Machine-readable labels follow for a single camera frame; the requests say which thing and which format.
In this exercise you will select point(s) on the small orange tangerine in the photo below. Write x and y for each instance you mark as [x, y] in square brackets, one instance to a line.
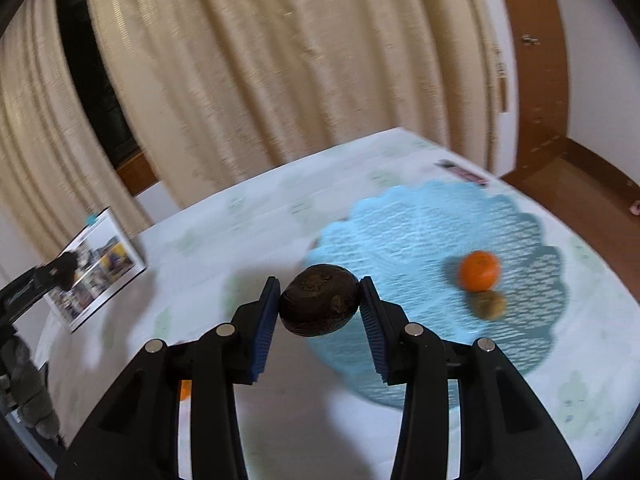
[479, 271]

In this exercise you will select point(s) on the dark pen on table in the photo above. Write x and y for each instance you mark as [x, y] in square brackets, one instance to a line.
[462, 173]

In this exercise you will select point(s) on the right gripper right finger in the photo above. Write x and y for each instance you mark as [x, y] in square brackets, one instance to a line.
[506, 433]

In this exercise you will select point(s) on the large orange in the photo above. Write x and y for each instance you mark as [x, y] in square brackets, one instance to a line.
[185, 390]

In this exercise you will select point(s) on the light blue lattice basket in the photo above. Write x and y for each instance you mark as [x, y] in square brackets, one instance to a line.
[410, 241]

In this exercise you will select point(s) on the dark passion fruit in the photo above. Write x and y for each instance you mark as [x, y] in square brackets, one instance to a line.
[319, 301]

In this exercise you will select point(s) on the photo collage board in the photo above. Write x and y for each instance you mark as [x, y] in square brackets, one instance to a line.
[106, 262]

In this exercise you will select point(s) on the floral white tablecloth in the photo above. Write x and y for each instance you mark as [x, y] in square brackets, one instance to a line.
[320, 410]

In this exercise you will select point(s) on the beige curtain right panel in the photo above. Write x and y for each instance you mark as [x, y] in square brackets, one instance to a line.
[219, 91]

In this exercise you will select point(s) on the grey gloved hand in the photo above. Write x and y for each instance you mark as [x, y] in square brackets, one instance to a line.
[27, 389]

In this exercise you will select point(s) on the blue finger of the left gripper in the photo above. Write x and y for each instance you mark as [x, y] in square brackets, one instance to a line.
[22, 293]

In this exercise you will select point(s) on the beige curtain panel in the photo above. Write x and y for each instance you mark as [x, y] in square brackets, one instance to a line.
[54, 172]
[219, 91]

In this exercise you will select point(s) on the small brown kiwi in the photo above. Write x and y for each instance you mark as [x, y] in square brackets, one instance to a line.
[489, 305]

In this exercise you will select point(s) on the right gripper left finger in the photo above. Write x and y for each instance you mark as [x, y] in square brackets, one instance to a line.
[132, 433]

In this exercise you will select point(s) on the beige curtain left panel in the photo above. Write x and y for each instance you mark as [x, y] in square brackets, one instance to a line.
[54, 172]

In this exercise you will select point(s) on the wooden door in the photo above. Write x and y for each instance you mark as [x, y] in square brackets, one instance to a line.
[543, 93]

